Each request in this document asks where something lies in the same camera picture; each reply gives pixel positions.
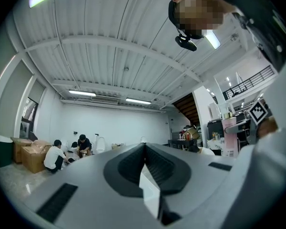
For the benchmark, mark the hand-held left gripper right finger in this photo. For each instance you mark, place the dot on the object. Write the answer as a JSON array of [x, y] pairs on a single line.
[[200, 175]]

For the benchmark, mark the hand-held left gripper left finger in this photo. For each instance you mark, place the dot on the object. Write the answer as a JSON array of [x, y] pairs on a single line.
[[85, 187]]

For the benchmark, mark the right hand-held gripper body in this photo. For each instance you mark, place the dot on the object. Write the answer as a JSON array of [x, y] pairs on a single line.
[[259, 113]]

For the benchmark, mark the dark green tub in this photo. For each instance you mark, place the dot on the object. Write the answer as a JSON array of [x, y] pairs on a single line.
[[0, 151]]

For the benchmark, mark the person's right hand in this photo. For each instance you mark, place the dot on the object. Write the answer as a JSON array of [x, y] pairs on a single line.
[[267, 127]]

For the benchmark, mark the black balcony railing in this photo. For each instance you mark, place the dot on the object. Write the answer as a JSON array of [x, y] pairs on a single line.
[[250, 81]]

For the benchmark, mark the black metal table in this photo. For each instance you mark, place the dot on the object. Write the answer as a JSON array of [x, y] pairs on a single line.
[[182, 142]]

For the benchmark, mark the open cardboard box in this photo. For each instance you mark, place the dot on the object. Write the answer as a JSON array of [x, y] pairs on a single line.
[[190, 132]]

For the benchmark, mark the white toilet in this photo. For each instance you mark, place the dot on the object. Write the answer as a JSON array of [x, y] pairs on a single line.
[[100, 144], [143, 139]]

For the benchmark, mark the black storage box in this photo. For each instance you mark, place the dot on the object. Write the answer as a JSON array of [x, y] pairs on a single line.
[[215, 128]]

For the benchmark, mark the small cardboard box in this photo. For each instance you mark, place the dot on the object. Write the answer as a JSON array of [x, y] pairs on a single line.
[[116, 147]]

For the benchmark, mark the large cardboard box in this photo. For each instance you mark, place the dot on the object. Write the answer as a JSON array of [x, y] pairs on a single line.
[[16, 149], [34, 156]]

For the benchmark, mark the wooden staircase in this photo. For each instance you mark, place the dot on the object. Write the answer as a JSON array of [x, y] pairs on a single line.
[[187, 108]]

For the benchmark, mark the black framed window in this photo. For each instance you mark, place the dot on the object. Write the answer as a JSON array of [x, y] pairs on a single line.
[[26, 120]]

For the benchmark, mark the ceiling air conditioner vent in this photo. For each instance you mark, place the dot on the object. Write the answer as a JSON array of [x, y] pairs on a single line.
[[104, 99]]

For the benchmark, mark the person's black shirt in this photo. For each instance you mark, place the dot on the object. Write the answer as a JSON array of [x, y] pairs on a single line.
[[259, 15]]

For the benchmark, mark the person's head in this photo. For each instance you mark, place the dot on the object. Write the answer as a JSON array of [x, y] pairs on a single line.
[[197, 11]]

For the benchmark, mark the black head-mounted camera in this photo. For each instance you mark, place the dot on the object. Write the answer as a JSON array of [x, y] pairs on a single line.
[[186, 43]]

